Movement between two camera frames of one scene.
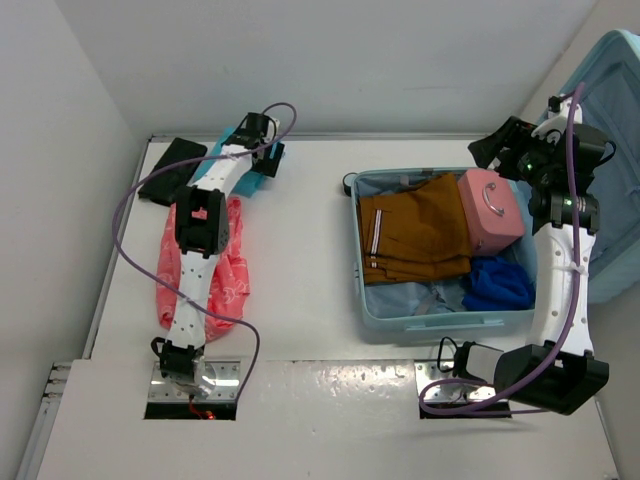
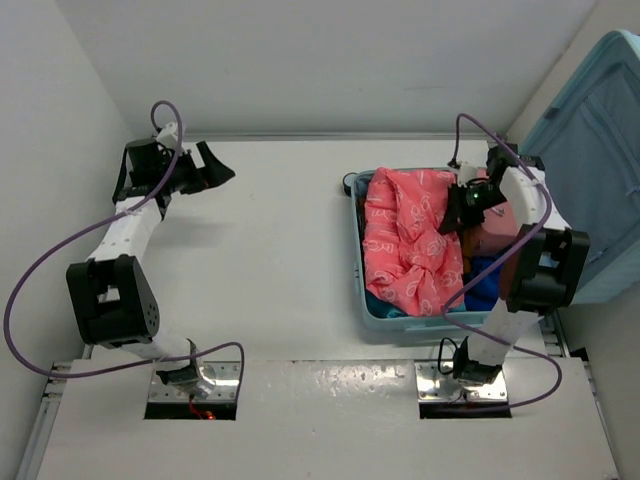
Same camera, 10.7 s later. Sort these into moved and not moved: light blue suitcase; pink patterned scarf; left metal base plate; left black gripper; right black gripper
Moved: left black gripper; pink patterned scarf; right black gripper
Not moved: light blue suitcase; left metal base plate
